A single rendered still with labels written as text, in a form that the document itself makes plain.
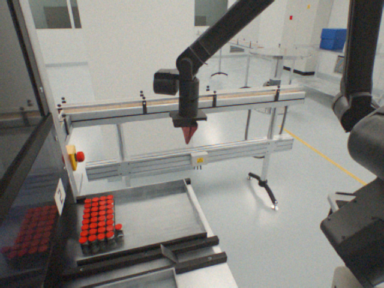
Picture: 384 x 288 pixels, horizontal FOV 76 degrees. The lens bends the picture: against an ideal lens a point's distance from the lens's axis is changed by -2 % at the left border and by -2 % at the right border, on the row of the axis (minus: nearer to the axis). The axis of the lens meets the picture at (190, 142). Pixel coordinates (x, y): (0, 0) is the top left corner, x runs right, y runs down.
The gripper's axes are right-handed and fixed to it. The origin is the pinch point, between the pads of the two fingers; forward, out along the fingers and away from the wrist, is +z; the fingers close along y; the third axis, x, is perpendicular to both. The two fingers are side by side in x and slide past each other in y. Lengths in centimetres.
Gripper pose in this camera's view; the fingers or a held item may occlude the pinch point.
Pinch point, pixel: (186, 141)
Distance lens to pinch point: 78.3
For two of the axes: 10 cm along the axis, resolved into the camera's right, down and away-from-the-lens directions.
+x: 2.6, 4.7, -8.4
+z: -0.4, 8.8, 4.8
